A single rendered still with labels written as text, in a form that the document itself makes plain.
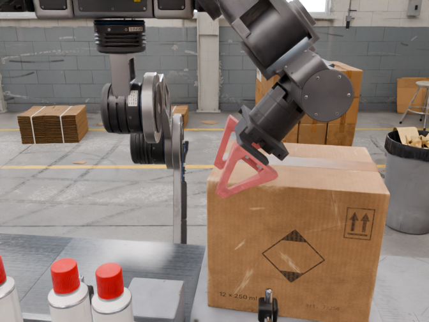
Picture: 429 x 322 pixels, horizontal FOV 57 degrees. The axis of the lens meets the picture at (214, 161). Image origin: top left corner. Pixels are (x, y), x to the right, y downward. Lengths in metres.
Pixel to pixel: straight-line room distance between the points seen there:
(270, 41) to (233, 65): 5.48
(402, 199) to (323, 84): 2.48
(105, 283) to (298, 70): 0.34
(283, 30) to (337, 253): 0.40
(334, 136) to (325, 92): 3.57
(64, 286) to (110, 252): 0.50
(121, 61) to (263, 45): 0.66
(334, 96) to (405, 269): 0.67
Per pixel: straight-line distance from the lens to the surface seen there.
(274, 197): 0.68
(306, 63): 0.45
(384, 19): 6.40
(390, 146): 2.83
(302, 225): 0.71
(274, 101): 0.51
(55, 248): 1.11
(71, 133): 4.79
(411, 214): 2.93
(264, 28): 0.50
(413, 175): 2.81
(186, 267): 0.97
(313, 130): 3.93
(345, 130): 4.03
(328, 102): 0.45
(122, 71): 1.10
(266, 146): 0.55
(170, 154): 1.57
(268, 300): 0.65
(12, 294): 0.63
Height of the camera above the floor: 1.39
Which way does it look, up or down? 20 degrees down
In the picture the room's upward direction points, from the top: straight up
